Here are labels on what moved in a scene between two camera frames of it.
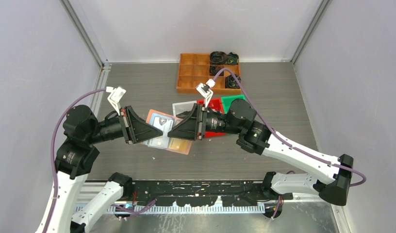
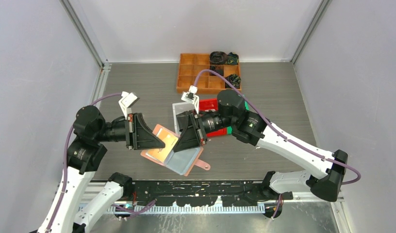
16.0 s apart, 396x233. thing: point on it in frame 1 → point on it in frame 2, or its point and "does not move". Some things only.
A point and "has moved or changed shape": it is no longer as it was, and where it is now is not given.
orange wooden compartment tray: [194, 69] does not move
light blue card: [152, 115] → [180, 161]
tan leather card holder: [165, 123] → [181, 161]
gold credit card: [178, 144] has moved or changed shape
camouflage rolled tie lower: [230, 83] does not move
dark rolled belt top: [218, 58] does not move
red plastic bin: [215, 104] does not move
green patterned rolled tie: [233, 58] does not move
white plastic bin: [182, 109] does not move
